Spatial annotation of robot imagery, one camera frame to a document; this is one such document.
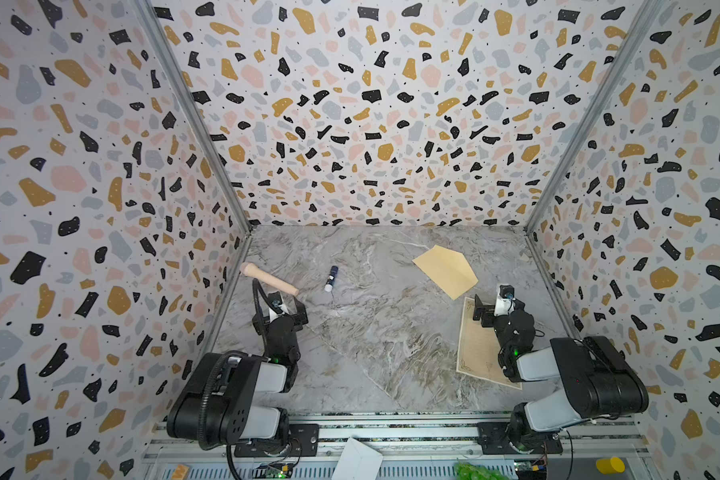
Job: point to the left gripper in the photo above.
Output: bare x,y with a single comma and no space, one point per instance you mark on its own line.
279,320

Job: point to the cream letter paper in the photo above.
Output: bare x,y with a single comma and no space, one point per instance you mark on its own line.
478,348

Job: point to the yellow paper envelope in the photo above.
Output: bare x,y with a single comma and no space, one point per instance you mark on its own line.
448,269

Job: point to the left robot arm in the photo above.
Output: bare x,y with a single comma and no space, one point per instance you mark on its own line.
216,406

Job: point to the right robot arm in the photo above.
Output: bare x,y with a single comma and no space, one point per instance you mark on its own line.
596,381

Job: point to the left circuit board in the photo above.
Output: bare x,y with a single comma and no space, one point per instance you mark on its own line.
273,471

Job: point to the circuit board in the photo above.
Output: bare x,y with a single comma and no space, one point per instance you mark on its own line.
530,470
273,471

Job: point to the right circuit board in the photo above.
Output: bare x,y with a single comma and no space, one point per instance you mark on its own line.
530,470

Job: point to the white paper sheet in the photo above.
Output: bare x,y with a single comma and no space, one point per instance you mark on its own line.
357,462

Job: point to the green plastic bag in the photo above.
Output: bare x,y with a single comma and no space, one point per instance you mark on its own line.
468,471

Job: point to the yellow cylinder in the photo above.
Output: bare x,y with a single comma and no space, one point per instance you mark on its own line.
610,466

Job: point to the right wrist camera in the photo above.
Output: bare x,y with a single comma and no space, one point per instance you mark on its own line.
505,298

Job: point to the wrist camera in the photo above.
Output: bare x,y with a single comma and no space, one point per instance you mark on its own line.
276,305
505,298

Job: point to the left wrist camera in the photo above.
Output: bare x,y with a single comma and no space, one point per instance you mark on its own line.
276,305

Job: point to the beige wooden stamp handle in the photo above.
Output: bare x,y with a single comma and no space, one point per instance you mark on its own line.
251,270

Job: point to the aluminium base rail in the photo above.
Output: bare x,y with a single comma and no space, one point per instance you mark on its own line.
415,445

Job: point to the left corner aluminium post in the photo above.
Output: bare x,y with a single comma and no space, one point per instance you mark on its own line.
149,21

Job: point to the corner aluminium post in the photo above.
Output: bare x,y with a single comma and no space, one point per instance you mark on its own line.
645,16
149,21

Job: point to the right corner aluminium post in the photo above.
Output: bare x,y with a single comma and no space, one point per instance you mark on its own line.
645,16

